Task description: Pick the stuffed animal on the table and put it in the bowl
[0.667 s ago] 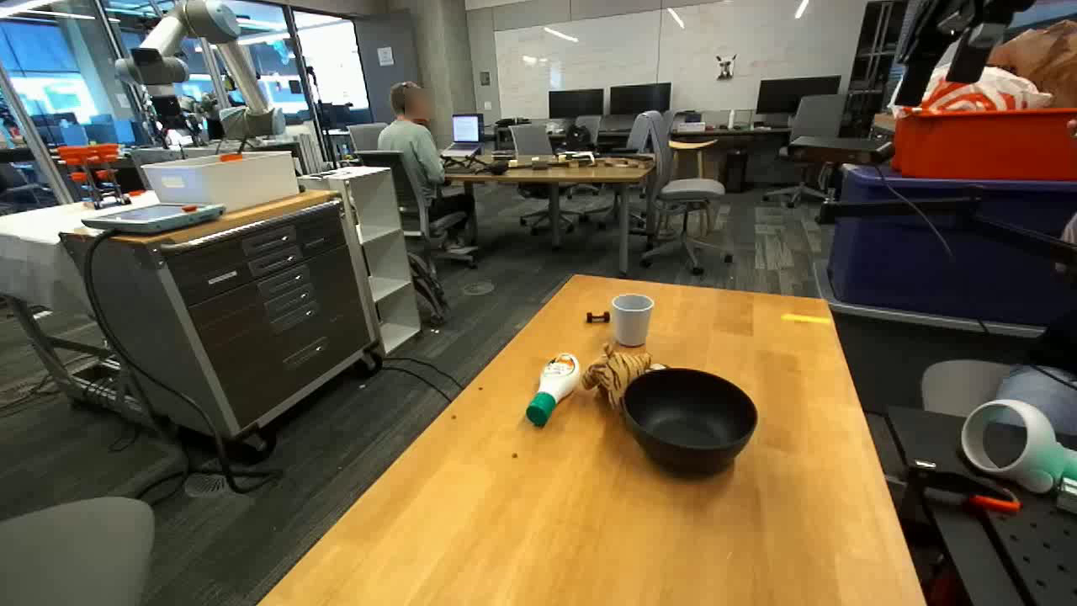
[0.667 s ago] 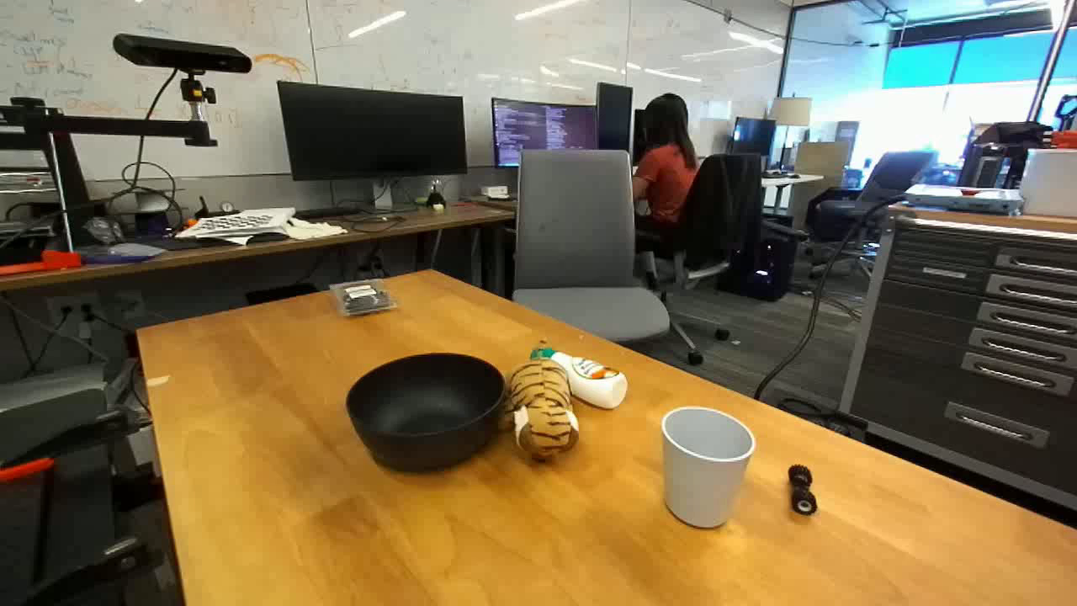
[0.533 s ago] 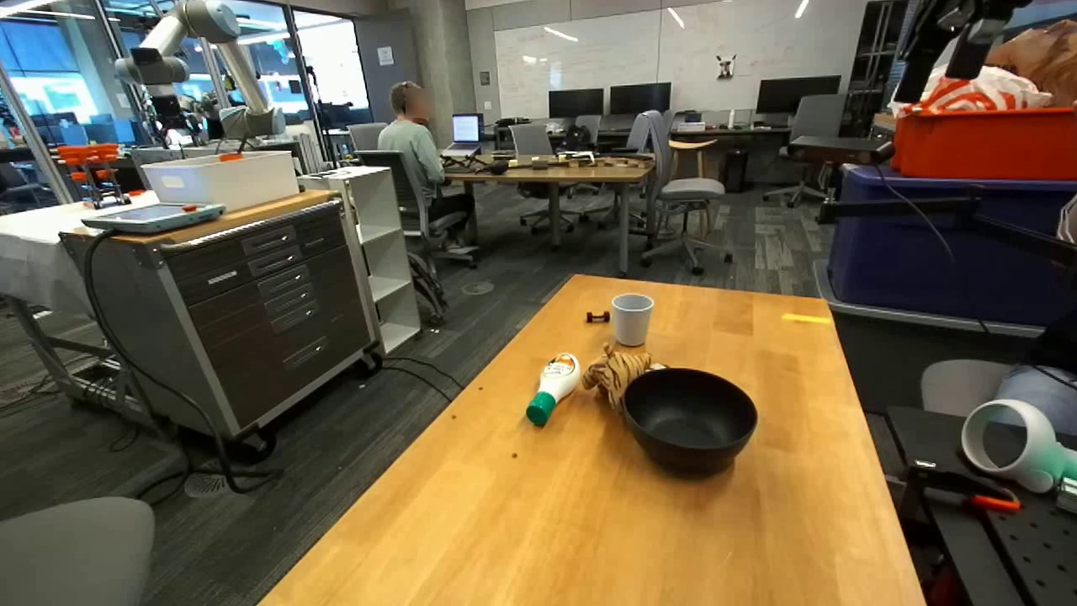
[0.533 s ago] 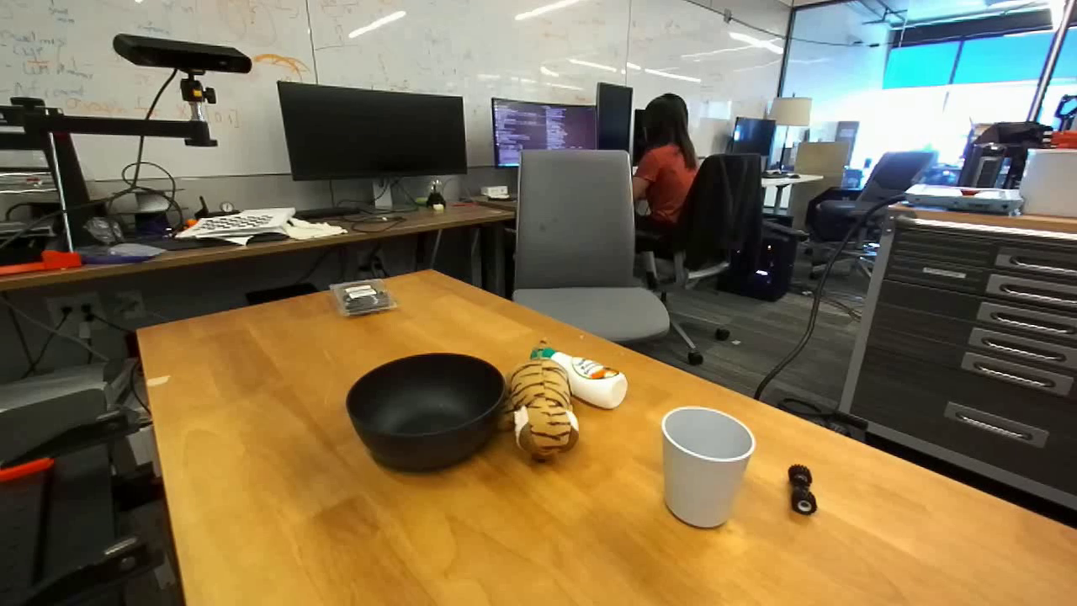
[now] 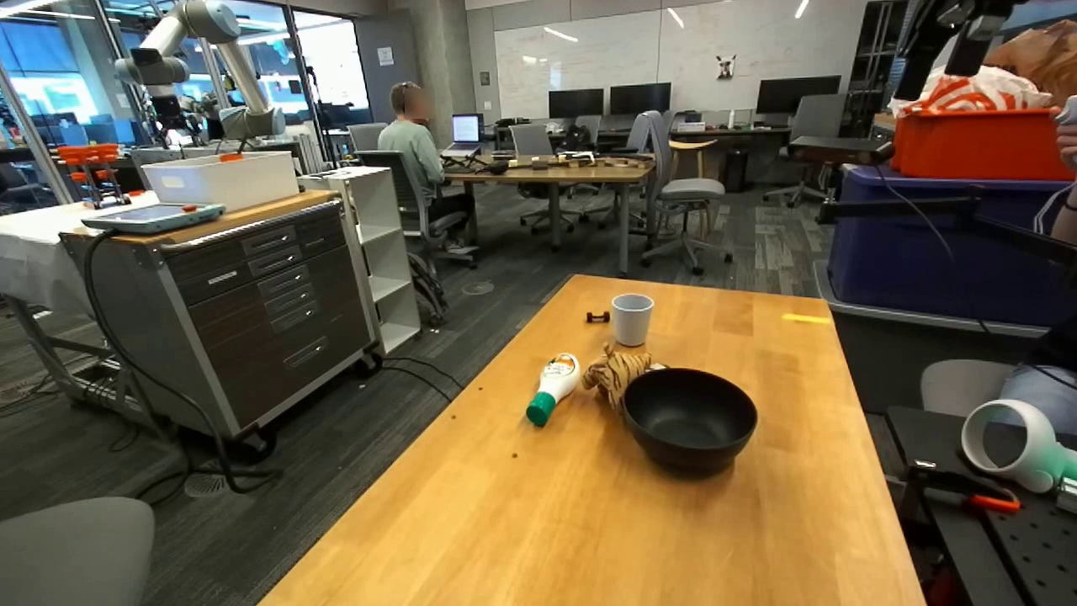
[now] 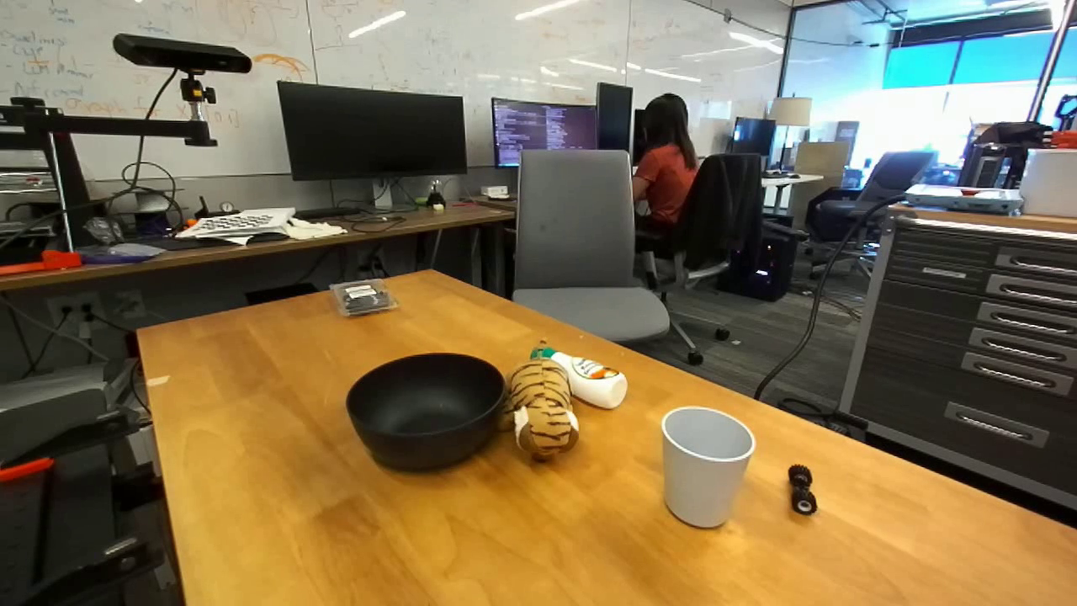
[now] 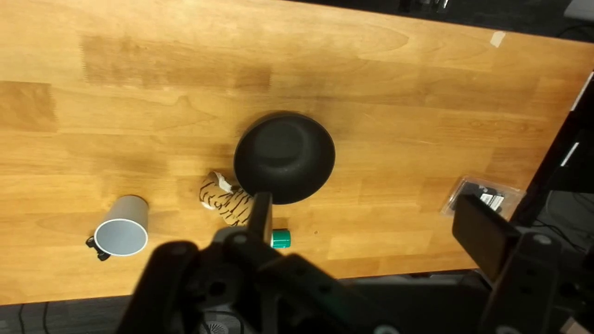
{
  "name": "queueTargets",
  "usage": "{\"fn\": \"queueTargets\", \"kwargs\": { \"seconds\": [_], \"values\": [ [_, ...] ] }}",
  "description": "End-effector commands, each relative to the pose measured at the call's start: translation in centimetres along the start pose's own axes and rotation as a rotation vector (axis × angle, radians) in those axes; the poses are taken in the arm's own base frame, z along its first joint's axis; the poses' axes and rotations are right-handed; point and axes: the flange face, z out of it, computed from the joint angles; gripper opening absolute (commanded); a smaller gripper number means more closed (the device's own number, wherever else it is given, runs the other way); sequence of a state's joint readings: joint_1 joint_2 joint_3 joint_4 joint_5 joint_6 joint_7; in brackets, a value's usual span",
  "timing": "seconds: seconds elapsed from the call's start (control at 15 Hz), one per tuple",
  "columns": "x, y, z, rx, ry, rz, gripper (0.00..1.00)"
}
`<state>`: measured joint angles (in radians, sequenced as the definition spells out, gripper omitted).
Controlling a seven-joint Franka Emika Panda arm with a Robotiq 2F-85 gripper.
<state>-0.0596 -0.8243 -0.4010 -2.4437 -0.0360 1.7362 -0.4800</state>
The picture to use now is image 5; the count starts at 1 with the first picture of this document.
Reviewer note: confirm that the grey storage bin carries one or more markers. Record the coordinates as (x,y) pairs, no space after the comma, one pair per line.
(888,355)

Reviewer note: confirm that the blue storage bin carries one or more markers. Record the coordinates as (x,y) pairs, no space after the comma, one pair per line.
(929,254)

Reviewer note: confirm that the yellow tape strip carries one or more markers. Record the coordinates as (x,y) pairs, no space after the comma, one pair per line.
(807,319)

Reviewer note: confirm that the white orange cloth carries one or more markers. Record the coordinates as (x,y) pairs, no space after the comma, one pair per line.
(979,89)

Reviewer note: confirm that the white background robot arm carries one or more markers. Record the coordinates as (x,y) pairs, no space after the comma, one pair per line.
(208,22)

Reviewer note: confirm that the white plastic cup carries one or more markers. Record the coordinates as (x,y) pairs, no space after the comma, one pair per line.
(631,322)

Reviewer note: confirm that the open laptop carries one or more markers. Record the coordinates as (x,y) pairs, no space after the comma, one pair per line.
(465,134)

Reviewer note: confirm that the black perforated plate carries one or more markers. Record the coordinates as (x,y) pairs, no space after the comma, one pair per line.
(1011,556)

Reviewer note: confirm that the grey drawer tool cabinet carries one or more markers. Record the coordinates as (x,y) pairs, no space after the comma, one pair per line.
(256,307)

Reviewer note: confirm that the black computer monitor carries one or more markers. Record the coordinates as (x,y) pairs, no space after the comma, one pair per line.
(798,95)
(641,99)
(577,101)

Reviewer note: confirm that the grey padded seat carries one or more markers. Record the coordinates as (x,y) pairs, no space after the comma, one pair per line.
(71,556)

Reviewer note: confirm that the white glue bottle green cap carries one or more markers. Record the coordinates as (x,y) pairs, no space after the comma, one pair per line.
(557,385)

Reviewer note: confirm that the white open shelf unit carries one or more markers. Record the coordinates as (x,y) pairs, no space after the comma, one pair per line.
(388,247)

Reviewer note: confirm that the small black wheels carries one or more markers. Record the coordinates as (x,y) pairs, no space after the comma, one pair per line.
(597,319)

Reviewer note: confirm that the grey office chair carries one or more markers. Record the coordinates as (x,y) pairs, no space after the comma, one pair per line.
(686,191)

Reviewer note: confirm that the white green round device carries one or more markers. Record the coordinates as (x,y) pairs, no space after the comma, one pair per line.
(1014,443)

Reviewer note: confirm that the wall whiteboard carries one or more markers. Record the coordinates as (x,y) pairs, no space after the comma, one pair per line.
(675,52)

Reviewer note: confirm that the seated person green shirt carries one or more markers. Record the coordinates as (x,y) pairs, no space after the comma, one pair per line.
(411,153)

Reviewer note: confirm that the white box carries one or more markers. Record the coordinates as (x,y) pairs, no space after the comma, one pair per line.
(224,181)

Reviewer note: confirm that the grey laptop on cabinet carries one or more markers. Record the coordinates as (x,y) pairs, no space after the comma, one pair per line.
(152,216)

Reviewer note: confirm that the wooden office desk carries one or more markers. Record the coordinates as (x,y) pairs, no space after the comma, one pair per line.
(560,174)

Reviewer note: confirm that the black office chair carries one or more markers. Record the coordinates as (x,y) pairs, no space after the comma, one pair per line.
(408,221)

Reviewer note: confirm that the orange storage bin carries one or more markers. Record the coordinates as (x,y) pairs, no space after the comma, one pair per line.
(979,145)

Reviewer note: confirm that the striped tiger stuffed animal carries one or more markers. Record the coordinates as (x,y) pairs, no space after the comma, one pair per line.
(611,373)

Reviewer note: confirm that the black bowl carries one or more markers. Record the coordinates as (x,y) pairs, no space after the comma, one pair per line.
(688,427)

